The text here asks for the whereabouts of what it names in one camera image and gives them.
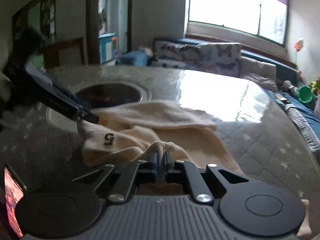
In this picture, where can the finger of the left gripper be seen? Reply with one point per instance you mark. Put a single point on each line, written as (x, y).
(57, 97)

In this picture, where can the cream garment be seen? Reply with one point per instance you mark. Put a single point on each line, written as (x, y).
(132, 131)

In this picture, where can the round black induction cooktop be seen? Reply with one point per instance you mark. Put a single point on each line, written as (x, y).
(111, 94)

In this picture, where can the window with green frame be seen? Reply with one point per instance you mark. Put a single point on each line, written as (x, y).
(264, 18)

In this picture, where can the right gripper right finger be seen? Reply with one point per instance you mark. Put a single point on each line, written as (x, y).
(188, 175)

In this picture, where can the plush toy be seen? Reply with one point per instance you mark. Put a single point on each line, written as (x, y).
(315, 86)

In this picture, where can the dark wooden door frame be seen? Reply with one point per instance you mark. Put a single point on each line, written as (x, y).
(108, 16)

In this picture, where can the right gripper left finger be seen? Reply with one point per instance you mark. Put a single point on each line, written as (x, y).
(132, 175)

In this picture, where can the butterfly print cushion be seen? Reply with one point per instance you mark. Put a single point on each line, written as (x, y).
(217, 58)

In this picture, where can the beige pillow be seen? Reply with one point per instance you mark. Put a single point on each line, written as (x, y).
(261, 73)

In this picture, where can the phone with lit screen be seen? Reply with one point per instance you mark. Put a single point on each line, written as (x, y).
(14, 190)

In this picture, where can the green plastic basin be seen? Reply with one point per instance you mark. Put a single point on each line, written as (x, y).
(305, 94)

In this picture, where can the blue folded blanket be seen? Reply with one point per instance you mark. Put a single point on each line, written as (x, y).
(133, 58)

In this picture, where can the colourful pinwheel toy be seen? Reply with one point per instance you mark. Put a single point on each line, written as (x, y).
(298, 46)

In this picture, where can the grey quilted star tablecloth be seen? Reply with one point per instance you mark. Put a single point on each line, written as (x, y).
(264, 141)

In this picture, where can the dark wooden cabinet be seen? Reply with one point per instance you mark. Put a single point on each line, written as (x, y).
(34, 30)

